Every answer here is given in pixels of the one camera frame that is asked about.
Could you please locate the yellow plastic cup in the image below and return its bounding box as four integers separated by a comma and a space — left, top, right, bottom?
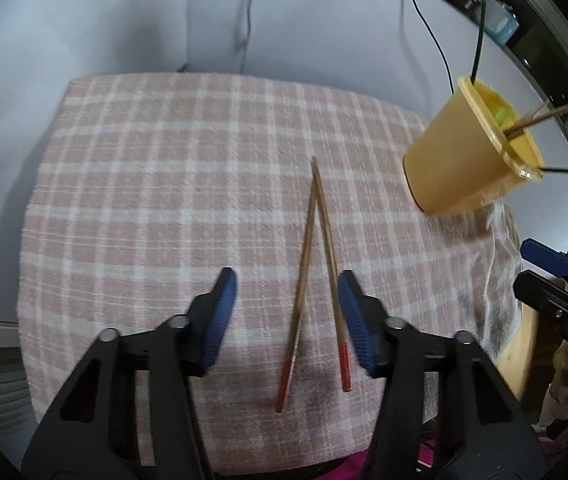
403, 76, 545, 216

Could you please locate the red-tipped wooden chopstick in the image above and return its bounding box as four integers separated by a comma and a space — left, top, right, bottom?
275, 180, 325, 414
310, 156, 353, 393

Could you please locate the white crumpled cloth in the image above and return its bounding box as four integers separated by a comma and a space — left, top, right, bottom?
538, 345, 568, 429

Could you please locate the blue tissue box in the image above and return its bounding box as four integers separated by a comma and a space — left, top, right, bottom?
486, 2, 520, 42

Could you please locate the black cable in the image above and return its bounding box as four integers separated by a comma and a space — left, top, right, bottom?
398, 0, 455, 96

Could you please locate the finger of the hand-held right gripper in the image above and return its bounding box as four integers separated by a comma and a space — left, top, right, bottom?
520, 239, 568, 282
512, 269, 568, 322

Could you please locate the white sofa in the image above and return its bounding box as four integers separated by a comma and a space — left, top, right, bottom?
0, 0, 568, 331

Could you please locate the pink plaid cloth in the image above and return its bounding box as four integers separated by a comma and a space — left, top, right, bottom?
16, 74, 527, 478

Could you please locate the pink fabric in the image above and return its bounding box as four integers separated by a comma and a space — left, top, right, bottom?
324, 452, 439, 480

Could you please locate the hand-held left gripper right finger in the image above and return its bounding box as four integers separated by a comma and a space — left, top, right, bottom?
338, 269, 550, 480

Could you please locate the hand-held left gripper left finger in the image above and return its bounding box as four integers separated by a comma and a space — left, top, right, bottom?
21, 266, 238, 480

